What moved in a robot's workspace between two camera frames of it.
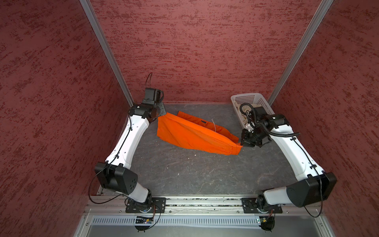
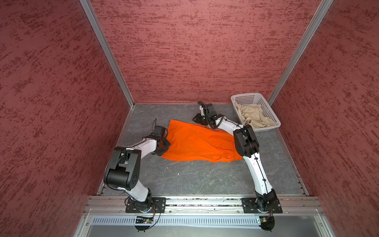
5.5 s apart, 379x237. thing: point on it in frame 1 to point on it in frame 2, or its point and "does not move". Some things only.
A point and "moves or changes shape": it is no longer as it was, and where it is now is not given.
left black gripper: x=162 y=111 to x=168 y=144
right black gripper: x=246 y=141 to x=198 y=116
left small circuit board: x=143 y=220 does not move
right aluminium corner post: x=325 y=6 does not move
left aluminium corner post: x=94 y=18 does not move
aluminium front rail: x=112 y=204 does not move
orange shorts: x=192 y=132 moves or changes shape
